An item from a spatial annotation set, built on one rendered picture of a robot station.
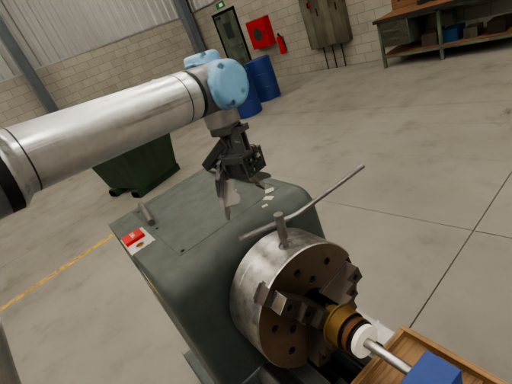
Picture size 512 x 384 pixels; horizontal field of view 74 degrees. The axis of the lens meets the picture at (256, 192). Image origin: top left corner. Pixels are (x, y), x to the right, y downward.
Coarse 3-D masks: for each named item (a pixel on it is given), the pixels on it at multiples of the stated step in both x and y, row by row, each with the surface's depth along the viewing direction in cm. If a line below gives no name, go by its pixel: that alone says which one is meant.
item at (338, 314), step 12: (336, 312) 72; (348, 312) 71; (324, 324) 72; (336, 324) 70; (348, 324) 69; (360, 324) 68; (324, 336) 72; (336, 336) 69; (348, 336) 68; (348, 348) 68
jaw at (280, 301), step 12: (264, 288) 74; (264, 300) 72; (276, 300) 72; (288, 300) 70; (300, 300) 73; (312, 300) 78; (288, 312) 71; (300, 312) 72; (312, 312) 72; (324, 312) 71; (312, 324) 72
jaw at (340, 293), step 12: (348, 264) 83; (336, 276) 82; (348, 276) 80; (360, 276) 83; (312, 288) 84; (324, 288) 81; (336, 288) 79; (348, 288) 78; (324, 300) 82; (336, 300) 77; (348, 300) 75
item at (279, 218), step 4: (280, 212) 75; (276, 216) 74; (280, 216) 74; (276, 220) 75; (280, 220) 75; (284, 220) 75; (280, 224) 75; (284, 224) 75; (280, 228) 75; (284, 228) 76; (280, 232) 76; (284, 232) 76; (280, 236) 76; (284, 236) 76; (284, 240) 77; (284, 244) 77; (288, 244) 78
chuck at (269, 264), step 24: (288, 240) 80; (312, 240) 80; (264, 264) 76; (288, 264) 74; (312, 264) 78; (336, 264) 83; (240, 288) 79; (288, 288) 75; (240, 312) 78; (264, 312) 73; (264, 336) 74; (288, 336) 78; (288, 360) 80
